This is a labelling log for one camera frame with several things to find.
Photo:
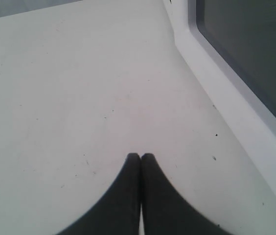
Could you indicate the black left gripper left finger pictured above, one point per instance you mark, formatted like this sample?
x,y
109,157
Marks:
x,y
117,212

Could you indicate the white microwave door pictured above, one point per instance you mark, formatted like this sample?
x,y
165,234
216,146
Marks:
x,y
230,46

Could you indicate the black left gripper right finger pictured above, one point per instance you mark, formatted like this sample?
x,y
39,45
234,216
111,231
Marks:
x,y
165,211

